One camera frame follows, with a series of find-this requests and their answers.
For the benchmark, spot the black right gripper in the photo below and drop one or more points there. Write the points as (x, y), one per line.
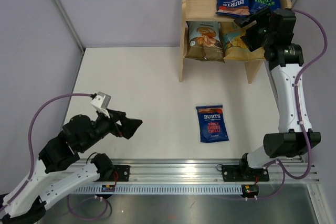
(249, 39)

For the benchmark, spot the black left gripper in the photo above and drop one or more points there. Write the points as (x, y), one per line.
(129, 125)

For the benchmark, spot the large kettle cooked chips bag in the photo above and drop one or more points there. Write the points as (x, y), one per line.
(234, 47)

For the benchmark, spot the olive light-blue chips bag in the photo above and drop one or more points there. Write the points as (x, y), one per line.
(204, 42)

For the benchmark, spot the blue spicy sweet chilli bag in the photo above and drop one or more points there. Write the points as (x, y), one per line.
(212, 127)

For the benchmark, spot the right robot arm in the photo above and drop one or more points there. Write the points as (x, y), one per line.
(273, 31)

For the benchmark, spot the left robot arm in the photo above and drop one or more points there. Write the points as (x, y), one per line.
(40, 192)

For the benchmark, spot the wooden two-tier shelf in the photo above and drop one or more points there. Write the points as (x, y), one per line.
(196, 10)

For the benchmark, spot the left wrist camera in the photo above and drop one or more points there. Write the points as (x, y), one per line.
(100, 102)

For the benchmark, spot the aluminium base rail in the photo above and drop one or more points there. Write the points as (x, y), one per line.
(170, 177)

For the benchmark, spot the aluminium corner frame post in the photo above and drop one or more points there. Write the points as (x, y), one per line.
(69, 25)

